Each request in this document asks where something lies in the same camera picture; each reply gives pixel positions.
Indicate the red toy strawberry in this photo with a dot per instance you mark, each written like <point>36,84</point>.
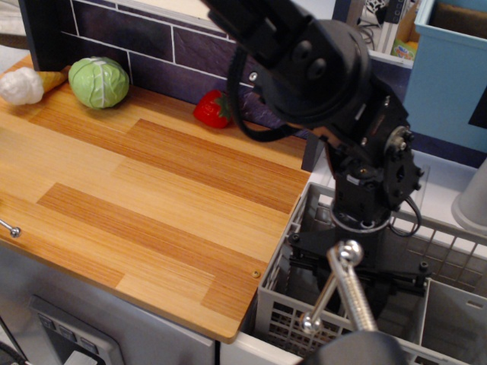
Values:
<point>213,110</point>

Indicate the small metal knob rod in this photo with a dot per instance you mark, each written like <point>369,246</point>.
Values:
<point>15,232</point>

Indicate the colourful cardboard box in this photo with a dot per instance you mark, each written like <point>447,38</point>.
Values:
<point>406,42</point>

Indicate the dark grey shelf post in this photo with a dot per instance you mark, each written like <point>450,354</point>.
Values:
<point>313,149</point>

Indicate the green toy cabbage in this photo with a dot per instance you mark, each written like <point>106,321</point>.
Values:
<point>98,82</point>

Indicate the black clamp base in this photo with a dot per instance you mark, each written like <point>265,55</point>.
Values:
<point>360,347</point>

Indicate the light blue box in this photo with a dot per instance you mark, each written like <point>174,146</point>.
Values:
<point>448,80</point>

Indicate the grey metal cup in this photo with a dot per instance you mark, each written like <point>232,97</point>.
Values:
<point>469,207</point>

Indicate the grey oven control panel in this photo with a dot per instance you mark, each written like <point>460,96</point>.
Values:
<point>64,334</point>

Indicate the white toy ice cream cone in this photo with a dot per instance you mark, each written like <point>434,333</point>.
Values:
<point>27,86</point>

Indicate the white sink unit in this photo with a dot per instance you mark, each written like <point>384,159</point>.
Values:
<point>442,183</point>

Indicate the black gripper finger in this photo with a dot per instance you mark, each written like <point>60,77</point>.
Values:
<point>335,300</point>
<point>378,295</point>

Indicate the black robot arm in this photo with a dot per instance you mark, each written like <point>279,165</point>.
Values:
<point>317,76</point>

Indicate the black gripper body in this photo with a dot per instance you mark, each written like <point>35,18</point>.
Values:
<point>385,259</point>

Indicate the grey plastic drying rack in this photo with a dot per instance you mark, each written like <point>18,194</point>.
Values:
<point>446,325</point>

